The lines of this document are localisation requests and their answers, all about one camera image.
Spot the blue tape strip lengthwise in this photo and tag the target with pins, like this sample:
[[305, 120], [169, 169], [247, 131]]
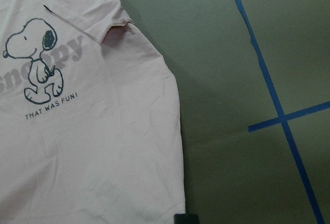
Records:
[[280, 113]]

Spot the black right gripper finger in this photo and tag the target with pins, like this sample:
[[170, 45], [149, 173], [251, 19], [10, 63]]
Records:
[[186, 219]]

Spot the pink Snoopy t-shirt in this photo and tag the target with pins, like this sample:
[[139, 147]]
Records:
[[90, 122]]

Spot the blue tape strip crosswise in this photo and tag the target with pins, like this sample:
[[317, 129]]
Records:
[[290, 116]]

